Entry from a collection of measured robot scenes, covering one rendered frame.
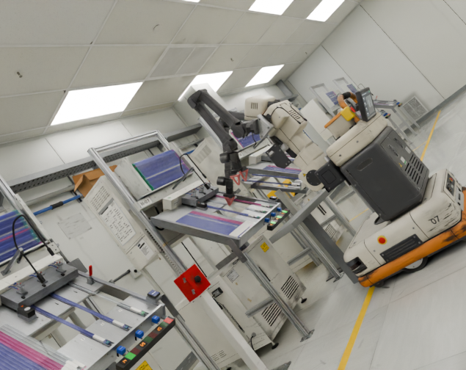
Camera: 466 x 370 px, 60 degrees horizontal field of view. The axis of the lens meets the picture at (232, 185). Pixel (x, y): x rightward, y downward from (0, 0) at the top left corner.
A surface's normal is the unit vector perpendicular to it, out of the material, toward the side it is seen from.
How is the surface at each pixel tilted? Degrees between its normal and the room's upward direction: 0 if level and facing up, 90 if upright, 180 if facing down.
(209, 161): 90
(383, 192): 90
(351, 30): 90
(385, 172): 90
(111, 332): 47
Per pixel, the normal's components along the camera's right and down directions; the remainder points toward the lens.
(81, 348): 0.01, -0.94
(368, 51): -0.48, 0.29
